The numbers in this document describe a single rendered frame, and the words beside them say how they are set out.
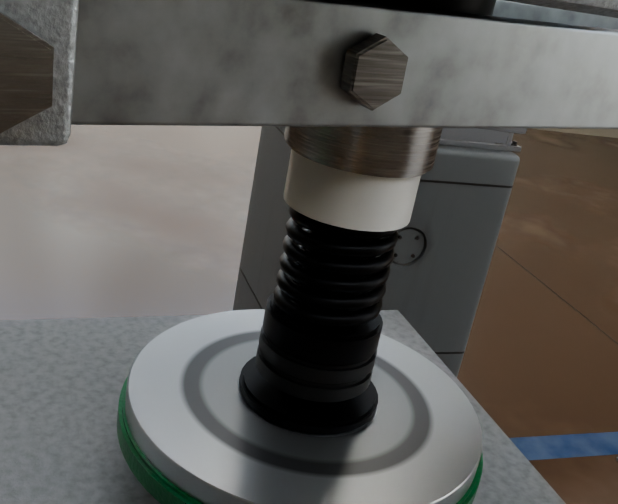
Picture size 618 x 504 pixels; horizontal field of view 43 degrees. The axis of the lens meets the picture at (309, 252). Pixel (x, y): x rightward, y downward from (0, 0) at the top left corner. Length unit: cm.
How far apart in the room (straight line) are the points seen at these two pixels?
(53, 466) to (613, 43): 38
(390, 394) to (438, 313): 111
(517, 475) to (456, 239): 101
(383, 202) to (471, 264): 119
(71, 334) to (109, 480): 17
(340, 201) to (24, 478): 24
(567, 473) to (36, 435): 184
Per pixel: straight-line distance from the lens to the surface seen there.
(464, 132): 151
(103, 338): 62
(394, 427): 47
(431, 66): 35
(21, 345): 61
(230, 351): 51
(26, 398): 55
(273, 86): 31
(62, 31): 25
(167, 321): 65
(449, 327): 163
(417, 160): 40
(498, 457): 58
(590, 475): 226
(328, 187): 39
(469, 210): 153
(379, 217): 40
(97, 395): 56
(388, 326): 71
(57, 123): 26
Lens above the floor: 118
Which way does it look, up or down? 22 degrees down
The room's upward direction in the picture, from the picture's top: 11 degrees clockwise
